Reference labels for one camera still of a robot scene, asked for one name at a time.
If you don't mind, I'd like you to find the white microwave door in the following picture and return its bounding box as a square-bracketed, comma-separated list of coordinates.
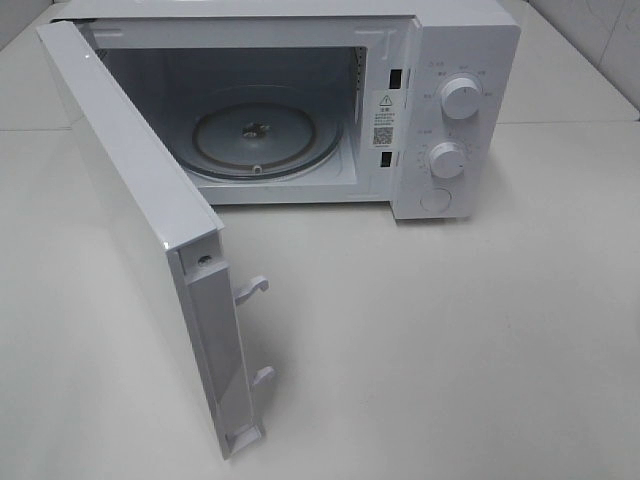
[37, 21, 274, 457]

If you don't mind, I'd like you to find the upper white power knob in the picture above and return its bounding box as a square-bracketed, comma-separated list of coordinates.
[440, 74, 483, 120]

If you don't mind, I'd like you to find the white microwave oven body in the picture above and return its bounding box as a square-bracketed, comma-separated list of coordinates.
[48, 1, 520, 220]

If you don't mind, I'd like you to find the round white door button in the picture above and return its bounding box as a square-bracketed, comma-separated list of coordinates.
[420, 188, 452, 214]

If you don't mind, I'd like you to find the glass microwave turntable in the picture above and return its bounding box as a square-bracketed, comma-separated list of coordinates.
[169, 85, 344, 182]

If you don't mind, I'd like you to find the white timer knob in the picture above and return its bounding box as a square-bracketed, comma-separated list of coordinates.
[429, 141, 467, 179]

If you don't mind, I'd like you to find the white warning label sticker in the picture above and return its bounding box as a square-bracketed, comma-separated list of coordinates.
[369, 89, 401, 148]

